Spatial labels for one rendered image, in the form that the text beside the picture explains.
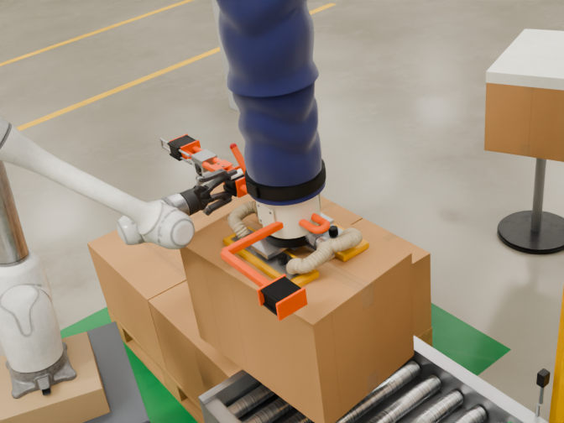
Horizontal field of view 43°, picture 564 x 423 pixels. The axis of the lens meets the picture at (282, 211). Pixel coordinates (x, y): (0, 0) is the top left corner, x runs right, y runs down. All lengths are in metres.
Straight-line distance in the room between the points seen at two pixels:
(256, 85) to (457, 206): 2.68
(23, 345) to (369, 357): 0.97
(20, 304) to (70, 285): 2.06
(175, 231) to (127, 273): 1.24
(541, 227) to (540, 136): 0.78
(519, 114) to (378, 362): 1.64
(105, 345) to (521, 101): 2.08
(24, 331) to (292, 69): 1.02
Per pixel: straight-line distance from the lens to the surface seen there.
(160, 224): 1.91
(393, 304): 2.08
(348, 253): 2.02
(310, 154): 1.88
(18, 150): 1.93
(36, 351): 2.13
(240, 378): 2.38
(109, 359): 2.37
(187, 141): 2.48
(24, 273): 2.23
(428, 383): 2.39
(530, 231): 4.03
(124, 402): 2.21
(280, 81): 1.75
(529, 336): 3.41
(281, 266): 1.99
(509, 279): 3.72
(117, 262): 3.19
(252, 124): 1.82
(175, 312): 2.81
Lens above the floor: 2.25
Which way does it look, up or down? 31 degrees down
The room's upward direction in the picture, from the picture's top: 8 degrees counter-clockwise
